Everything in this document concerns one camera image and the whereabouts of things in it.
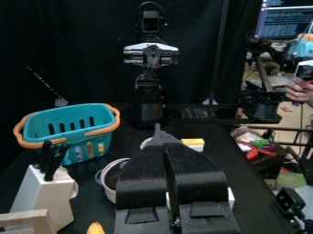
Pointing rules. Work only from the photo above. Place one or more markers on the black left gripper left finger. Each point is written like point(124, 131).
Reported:
point(140, 182)

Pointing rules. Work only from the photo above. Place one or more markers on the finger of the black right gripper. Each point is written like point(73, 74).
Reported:
point(156, 58)
point(147, 58)

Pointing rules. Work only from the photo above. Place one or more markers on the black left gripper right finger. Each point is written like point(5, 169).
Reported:
point(196, 182)

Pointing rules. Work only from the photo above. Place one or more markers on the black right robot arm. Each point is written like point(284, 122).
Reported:
point(148, 97)

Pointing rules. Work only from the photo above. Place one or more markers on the yellow white sushi piece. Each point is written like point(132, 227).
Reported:
point(192, 143)

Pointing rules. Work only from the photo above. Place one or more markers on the green toy piece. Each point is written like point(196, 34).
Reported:
point(260, 142)

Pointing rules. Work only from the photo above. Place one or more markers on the person's hand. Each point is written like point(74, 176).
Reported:
point(295, 91)

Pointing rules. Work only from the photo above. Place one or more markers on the white toy pot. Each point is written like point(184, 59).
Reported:
point(107, 179)

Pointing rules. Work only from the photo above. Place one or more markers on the yellow toy banana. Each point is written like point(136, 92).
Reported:
point(95, 228)

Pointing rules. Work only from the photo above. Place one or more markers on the red toy tool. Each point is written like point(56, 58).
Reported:
point(260, 149)

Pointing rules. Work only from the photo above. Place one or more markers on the green paper sheet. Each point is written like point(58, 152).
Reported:
point(291, 179)

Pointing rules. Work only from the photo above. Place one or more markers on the white knife block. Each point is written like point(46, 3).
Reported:
point(42, 195)

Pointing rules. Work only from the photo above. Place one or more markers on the light wooden rack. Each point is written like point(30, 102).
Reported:
point(28, 221)

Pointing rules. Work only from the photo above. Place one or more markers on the computer monitor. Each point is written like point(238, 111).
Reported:
point(284, 19)

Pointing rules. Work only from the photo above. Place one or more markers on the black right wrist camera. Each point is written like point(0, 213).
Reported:
point(151, 22)

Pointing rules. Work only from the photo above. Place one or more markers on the black frame pole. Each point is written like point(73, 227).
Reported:
point(218, 51)

